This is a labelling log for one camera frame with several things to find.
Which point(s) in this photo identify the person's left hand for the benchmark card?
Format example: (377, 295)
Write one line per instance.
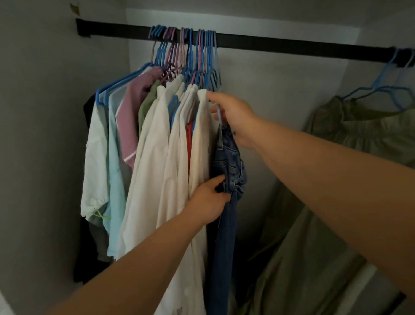
(207, 204)

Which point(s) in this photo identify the person's right hand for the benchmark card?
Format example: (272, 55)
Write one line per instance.
(238, 118)

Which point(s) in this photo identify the blue denim jeans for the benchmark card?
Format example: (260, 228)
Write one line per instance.
(223, 259)

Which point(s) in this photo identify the clothes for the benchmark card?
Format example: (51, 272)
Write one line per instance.
(152, 162)

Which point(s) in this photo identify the person's left forearm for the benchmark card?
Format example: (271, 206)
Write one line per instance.
(129, 276)

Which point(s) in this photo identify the person's right forearm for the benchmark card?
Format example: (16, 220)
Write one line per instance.
(340, 181)

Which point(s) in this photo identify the black clothes rail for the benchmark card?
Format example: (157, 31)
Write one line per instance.
(275, 43)

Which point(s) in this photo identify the small brass wall fitting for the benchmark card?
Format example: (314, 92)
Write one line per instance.
(74, 9)

